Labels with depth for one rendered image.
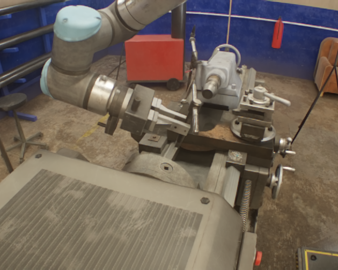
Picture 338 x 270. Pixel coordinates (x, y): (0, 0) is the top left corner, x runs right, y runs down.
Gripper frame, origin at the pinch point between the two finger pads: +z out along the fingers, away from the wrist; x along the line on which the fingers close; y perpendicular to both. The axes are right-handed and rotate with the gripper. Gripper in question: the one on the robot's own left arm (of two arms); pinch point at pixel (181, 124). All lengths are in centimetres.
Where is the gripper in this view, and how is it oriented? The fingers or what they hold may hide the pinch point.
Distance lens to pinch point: 63.9
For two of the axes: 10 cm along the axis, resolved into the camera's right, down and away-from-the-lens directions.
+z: 9.3, 3.3, 1.5
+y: 3.5, -7.2, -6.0
